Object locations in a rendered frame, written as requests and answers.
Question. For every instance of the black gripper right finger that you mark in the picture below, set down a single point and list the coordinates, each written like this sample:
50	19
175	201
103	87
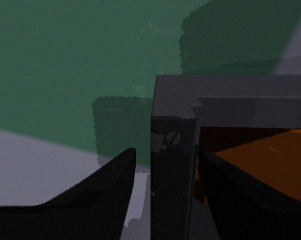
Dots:
245	208

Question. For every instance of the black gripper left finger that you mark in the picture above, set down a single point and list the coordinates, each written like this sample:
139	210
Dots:
93	209

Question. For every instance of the dark grey tray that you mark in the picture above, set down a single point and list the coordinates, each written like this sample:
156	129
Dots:
184	103

